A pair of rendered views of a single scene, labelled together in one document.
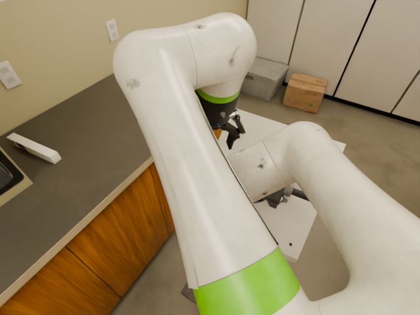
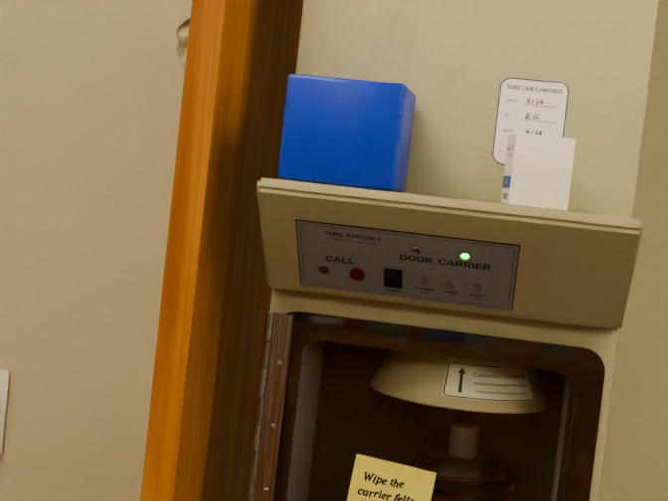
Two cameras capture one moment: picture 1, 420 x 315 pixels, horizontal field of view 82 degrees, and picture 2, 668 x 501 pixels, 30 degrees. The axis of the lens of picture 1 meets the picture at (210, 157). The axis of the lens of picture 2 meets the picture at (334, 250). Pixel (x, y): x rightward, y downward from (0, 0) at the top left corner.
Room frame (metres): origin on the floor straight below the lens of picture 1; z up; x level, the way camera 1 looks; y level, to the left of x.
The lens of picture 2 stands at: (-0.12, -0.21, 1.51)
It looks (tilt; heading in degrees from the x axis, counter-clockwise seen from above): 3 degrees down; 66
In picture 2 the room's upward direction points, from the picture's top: 6 degrees clockwise
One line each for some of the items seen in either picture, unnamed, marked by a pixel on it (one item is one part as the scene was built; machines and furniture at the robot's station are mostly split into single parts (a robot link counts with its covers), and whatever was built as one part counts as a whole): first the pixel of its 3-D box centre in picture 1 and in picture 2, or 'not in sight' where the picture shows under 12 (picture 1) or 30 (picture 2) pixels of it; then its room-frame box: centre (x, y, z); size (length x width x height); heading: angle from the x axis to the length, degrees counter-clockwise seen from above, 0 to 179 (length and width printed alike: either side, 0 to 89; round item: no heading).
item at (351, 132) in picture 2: not in sight; (349, 134); (0.33, 0.79, 1.56); 0.10 x 0.10 x 0.09; 58
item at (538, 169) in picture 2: not in sight; (537, 172); (0.47, 0.70, 1.54); 0.05 x 0.05 x 0.06; 66
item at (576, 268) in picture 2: not in sight; (443, 254); (0.41, 0.74, 1.46); 0.32 x 0.11 x 0.10; 148
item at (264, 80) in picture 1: (257, 78); not in sight; (2.77, -0.60, 0.17); 0.60 x 0.42 x 0.33; 56
